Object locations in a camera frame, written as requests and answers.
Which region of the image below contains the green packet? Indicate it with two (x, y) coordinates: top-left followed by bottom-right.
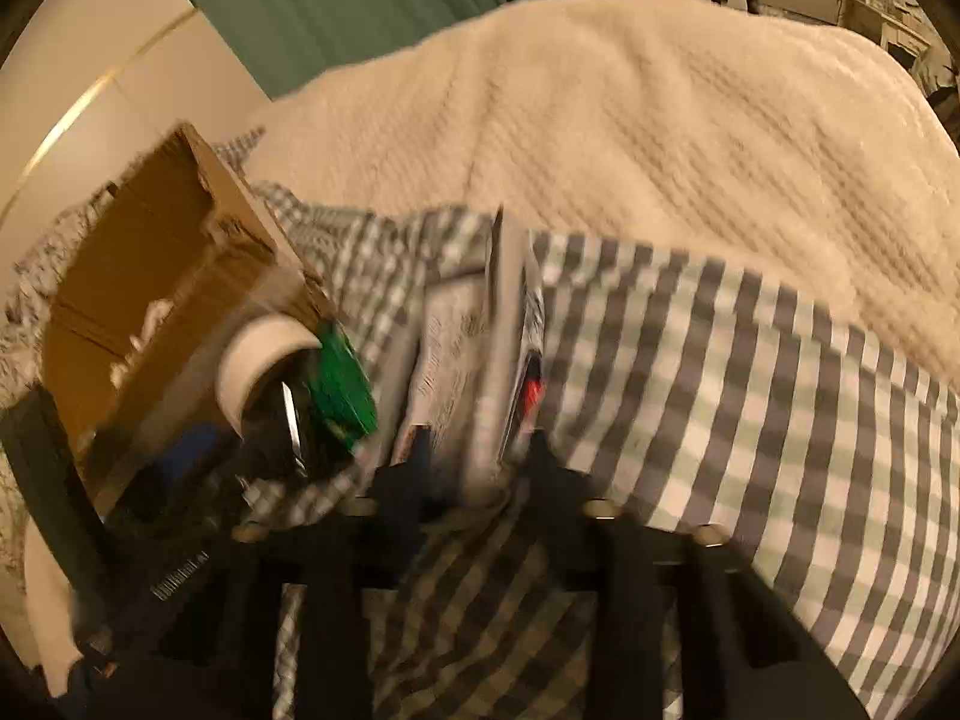
(311, 322), (380, 455)

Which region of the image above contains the floral patterned sheet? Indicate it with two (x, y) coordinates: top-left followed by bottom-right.
(0, 195), (113, 421)

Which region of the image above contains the silver foil blister pack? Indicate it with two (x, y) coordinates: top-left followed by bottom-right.
(277, 381), (308, 477)

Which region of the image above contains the white tape roll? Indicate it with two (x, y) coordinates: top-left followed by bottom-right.
(216, 315), (323, 440)

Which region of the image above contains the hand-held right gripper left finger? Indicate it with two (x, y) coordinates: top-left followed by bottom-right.
(225, 427), (436, 720)

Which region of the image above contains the grey checked cloth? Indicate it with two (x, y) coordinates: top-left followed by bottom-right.
(210, 127), (960, 720)

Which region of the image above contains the white printed packet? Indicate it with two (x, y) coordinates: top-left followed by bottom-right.
(390, 206), (548, 511)

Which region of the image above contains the green curtain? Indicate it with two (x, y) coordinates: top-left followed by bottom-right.
(146, 0), (668, 98)

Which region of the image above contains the brown cardboard box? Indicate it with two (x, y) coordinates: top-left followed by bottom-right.
(41, 124), (338, 496)

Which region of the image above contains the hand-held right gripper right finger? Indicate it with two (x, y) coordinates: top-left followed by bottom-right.
(523, 431), (875, 720)

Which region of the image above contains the white textured blanket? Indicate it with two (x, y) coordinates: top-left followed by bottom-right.
(247, 0), (960, 406)

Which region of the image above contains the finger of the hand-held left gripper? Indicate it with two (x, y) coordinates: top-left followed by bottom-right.
(141, 422), (246, 497)

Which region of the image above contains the white hand-shaped figure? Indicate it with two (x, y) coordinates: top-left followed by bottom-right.
(109, 298), (177, 383)

